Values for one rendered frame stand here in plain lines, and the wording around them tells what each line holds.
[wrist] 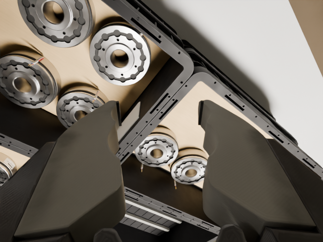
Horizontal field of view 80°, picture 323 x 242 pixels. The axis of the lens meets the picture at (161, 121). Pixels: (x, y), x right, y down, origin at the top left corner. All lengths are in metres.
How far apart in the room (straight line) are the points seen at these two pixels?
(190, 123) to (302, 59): 0.35
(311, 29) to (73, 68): 1.35
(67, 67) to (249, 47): 0.42
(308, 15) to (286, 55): 0.87
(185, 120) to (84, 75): 0.23
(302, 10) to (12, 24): 1.34
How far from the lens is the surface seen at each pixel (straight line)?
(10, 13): 0.43
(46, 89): 0.42
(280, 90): 0.65
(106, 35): 0.35
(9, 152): 0.61
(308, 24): 1.49
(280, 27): 0.58
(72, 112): 0.42
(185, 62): 0.28
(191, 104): 0.43
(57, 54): 0.42
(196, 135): 0.48
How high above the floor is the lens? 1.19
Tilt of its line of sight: 56 degrees down
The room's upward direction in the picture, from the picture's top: 177 degrees clockwise
